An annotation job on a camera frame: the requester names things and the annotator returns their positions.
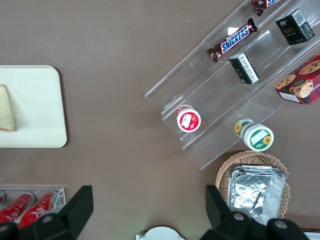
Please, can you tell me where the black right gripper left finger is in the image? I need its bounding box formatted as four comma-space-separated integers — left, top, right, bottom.
17, 184, 94, 240

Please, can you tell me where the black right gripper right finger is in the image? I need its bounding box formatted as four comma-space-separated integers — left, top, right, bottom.
201, 184, 269, 240

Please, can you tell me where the triangular sandwich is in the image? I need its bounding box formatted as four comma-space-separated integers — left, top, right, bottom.
0, 83, 17, 133

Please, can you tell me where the light tan wicker basket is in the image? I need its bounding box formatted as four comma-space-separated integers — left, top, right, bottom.
215, 149, 292, 221

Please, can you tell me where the beige plastic tray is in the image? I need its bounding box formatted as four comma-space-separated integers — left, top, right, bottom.
0, 65, 68, 149

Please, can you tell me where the clear acrylic bottle rack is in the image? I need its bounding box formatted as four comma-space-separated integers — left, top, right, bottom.
0, 187, 67, 226

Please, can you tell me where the red cola bottle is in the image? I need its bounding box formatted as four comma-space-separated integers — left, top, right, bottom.
18, 191, 59, 230
0, 193, 36, 224

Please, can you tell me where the stack of foil containers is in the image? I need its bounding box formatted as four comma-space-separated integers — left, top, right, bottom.
228, 164, 287, 226

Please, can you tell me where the green lid yogurt cup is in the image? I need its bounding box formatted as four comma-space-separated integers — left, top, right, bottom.
233, 118, 275, 153

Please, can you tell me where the red lid yogurt cup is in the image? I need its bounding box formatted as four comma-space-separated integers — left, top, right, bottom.
175, 104, 202, 133

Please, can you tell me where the clear acrylic step display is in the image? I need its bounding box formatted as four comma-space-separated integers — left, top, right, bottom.
144, 0, 320, 171

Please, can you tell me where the small black carton box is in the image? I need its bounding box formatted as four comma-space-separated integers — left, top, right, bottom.
228, 52, 260, 86
275, 8, 316, 47

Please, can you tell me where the red plaid cookie box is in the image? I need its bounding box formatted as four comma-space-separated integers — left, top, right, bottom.
274, 52, 320, 107

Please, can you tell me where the Snickers chocolate bar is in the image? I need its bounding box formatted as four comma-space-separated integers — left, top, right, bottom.
206, 17, 259, 64
250, 0, 284, 18

